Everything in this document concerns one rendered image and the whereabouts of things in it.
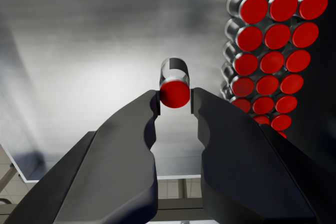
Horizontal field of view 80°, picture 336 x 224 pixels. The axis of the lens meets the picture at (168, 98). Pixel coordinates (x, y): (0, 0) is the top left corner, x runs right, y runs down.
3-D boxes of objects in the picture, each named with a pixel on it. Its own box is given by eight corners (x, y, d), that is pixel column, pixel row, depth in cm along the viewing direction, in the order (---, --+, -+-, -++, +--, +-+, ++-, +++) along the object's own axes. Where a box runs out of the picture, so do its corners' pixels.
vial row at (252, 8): (250, -10, 19) (271, -7, 15) (231, 136, 28) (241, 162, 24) (226, -8, 19) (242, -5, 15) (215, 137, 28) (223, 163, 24)
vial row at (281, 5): (274, -12, 19) (302, -10, 15) (248, 135, 28) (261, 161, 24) (251, -11, 19) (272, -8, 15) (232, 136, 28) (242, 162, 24)
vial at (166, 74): (186, 54, 16) (191, 77, 13) (187, 79, 17) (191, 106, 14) (159, 56, 16) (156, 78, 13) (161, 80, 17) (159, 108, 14)
